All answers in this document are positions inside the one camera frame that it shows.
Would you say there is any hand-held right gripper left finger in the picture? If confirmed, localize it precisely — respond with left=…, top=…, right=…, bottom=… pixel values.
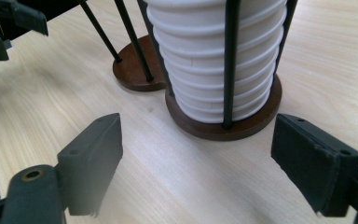
left=57, top=112, right=124, bottom=217

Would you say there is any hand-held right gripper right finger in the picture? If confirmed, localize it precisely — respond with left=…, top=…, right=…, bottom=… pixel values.
left=270, top=113, right=358, bottom=217

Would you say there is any black wire cup holder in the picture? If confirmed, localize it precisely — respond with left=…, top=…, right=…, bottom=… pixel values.
left=76, top=0, right=167, bottom=92
left=136, top=0, right=299, bottom=142

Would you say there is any stack of white paper cups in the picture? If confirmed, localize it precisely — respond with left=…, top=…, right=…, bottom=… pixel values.
left=144, top=0, right=288, bottom=124

